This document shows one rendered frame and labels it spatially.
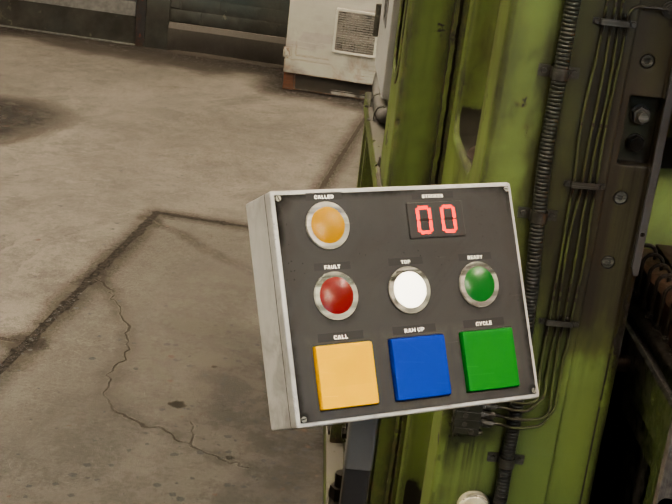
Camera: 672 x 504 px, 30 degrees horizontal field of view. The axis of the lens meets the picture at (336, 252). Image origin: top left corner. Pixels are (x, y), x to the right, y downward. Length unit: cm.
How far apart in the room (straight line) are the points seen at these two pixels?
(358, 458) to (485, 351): 25
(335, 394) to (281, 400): 7
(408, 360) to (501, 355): 13
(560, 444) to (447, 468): 18
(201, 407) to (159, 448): 26
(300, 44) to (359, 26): 36
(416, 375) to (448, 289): 12
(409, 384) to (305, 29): 580
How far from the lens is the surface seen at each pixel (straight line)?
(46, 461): 327
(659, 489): 183
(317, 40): 723
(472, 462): 199
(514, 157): 181
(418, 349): 152
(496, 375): 158
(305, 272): 148
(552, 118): 178
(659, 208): 224
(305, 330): 147
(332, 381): 147
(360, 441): 169
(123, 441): 336
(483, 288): 159
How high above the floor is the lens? 165
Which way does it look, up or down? 20 degrees down
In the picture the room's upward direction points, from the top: 7 degrees clockwise
